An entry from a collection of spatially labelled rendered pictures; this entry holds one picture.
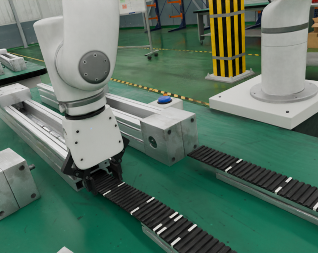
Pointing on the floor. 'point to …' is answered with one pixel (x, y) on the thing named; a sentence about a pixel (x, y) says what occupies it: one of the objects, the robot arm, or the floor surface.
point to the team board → (126, 8)
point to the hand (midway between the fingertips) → (104, 177)
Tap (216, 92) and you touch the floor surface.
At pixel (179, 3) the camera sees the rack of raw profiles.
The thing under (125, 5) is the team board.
